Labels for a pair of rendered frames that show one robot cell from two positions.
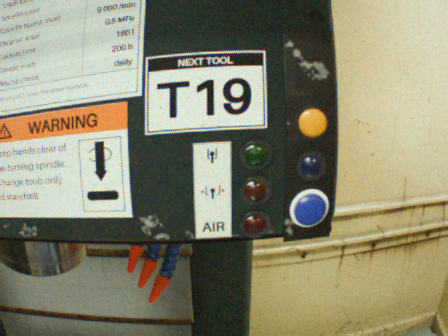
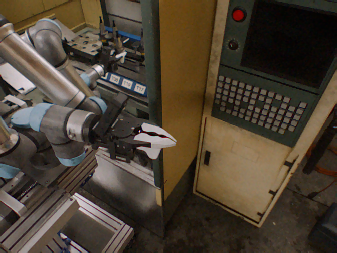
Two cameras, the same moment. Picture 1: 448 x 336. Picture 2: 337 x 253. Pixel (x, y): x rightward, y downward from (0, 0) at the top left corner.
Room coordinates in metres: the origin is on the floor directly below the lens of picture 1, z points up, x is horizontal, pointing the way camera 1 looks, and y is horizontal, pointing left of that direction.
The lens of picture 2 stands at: (-0.23, -1.34, 2.01)
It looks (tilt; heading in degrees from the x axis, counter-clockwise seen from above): 46 degrees down; 38
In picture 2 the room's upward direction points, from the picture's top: straight up
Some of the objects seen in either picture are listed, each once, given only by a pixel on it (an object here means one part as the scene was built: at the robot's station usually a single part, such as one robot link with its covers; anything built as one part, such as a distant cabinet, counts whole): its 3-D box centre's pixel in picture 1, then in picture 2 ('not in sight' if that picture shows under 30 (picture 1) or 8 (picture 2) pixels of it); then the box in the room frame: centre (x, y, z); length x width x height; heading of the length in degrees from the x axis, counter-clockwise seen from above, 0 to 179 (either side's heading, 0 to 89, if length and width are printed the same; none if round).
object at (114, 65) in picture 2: not in sight; (107, 66); (0.60, -0.23, 1.16); 0.12 x 0.08 x 0.09; 6
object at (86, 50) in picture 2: not in sight; (91, 46); (0.90, 0.34, 0.97); 0.29 x 0.23 x 0.05; 96
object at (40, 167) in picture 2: not in sight; (45, 146); (-0.01, -0.54, 1.21); 0.15 x 0.15 x 0.10
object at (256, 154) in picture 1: (256, 154); not in sight; (0.69, -0.03, 1.69); 0.02 x 0.01 x 0.02; 96
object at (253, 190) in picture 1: (255, 190); not in sight; (0.69, -0.03, 1.66); 0.02 x 0.01 x 0.02; 96
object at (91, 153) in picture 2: not in sight; (56, 167); (-0.01, -0.54, 1.07); 0.40 x 0.13 x 0.09; 7
